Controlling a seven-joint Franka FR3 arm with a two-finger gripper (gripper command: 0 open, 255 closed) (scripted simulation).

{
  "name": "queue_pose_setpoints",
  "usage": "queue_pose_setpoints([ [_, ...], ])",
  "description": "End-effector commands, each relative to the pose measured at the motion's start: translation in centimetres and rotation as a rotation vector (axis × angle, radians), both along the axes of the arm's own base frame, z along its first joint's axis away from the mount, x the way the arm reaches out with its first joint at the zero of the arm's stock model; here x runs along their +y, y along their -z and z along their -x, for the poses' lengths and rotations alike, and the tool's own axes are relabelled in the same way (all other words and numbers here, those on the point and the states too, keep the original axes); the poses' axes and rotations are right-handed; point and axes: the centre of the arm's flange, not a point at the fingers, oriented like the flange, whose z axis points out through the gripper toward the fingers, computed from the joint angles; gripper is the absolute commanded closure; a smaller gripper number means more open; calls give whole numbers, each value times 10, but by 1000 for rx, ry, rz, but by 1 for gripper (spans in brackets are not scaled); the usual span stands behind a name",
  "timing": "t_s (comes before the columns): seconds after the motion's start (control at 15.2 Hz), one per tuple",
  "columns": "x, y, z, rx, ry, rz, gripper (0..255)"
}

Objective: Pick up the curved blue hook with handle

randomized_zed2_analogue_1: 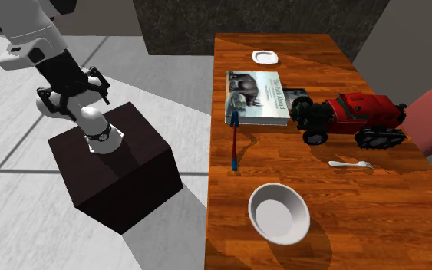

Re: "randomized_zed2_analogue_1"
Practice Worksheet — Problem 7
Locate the white bowl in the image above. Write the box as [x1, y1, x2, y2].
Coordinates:
[247, 182, 312, 246]

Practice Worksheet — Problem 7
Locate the dark grey flat tablet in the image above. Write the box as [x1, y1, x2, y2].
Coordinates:
[282, 87, 310, 103]

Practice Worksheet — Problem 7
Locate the red toy tractor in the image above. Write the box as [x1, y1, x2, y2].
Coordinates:
[289, 91, 408, 151]

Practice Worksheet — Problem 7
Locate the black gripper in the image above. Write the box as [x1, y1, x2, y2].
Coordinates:
[35, 48, 111, 122]

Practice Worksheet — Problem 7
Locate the small white plate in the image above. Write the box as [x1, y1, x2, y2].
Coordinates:
[251, 50, 279, 66]

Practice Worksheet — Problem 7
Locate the wooden table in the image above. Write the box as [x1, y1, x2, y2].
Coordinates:
[203, 32, 432, 270]

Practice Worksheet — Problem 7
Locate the red and blue pen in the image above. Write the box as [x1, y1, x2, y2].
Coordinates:
[229, 110, 240, 173]

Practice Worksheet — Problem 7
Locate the book with animal cover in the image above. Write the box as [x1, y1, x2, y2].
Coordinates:
[224, 70, 292, 127]

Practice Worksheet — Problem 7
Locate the dark robot stand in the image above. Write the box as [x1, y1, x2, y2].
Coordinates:
[47, 100, 184, 236]

